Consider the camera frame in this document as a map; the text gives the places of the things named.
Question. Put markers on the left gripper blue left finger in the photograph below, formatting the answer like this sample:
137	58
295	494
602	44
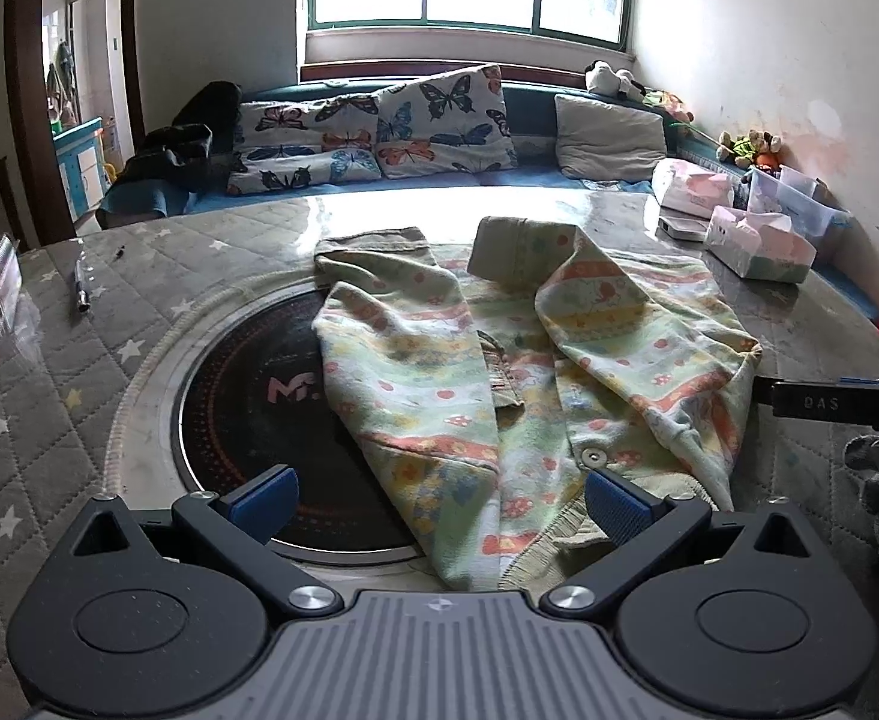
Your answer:
231	533

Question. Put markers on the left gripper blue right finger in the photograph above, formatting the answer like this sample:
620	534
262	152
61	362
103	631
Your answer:
647	534

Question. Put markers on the patterned green children's jacket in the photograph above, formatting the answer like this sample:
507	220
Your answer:
483	390

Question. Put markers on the black clothes pile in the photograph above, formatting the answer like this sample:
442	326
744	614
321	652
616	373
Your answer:
184	152

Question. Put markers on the round black induction cooktop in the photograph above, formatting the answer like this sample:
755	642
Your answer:
254	398

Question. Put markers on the front pink tissue pack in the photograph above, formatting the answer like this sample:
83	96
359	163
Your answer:
759	246

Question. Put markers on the pink tissue pack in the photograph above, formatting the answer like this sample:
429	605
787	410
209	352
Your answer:
679	185
759	246

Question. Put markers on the grey quilted star table mat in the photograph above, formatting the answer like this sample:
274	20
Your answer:
62	376

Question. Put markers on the clear plastic storage bin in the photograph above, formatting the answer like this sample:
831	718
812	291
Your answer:
821	225

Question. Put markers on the small flat grey box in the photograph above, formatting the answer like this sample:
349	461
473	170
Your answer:
683	228

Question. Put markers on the black pen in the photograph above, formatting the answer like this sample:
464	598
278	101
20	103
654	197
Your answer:
80	287

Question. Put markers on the small plush toys group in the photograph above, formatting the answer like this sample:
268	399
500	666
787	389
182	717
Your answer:
757	149

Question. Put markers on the rear pink tissue pack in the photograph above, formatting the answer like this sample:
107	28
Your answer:
679	185

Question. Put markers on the blue sofa bench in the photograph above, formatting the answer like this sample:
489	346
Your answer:
531	119

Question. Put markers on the flat butterfly pillow stack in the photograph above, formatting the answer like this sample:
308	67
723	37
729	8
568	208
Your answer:
281	147

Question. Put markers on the grey plain cushion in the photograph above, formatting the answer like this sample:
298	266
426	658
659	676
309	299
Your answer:
600	141

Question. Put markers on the blue white cabinet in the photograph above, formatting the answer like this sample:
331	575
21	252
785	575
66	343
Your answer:
81	165

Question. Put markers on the white plush toy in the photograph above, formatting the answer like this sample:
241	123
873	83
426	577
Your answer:
601	78

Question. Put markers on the large butterfly pillow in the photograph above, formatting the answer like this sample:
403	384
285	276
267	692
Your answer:
453	122

